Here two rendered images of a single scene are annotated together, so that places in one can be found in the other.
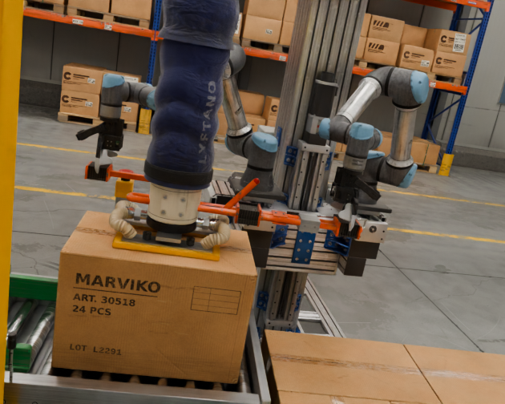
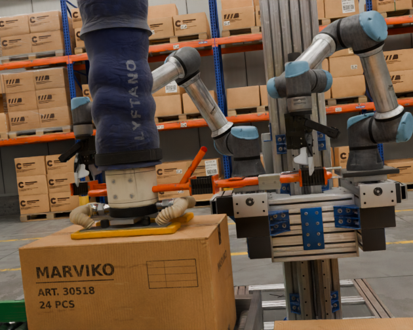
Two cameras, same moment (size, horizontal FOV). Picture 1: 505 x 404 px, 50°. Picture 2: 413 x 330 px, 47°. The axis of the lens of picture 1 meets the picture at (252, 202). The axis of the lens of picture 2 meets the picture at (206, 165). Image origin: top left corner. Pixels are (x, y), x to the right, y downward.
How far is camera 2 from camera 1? 70 cm
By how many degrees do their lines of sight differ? 22
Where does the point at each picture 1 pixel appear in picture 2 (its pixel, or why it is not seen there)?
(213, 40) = (118, 21)
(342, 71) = not seen: hidden behind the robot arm
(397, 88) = (349, 34)
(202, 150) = (136, 127)
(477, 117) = not seen: outside the picture
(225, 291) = (179, 261)
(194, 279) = (144, 253)
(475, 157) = not seen: outside the picture
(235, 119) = (212, 119)
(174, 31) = (85, 25)
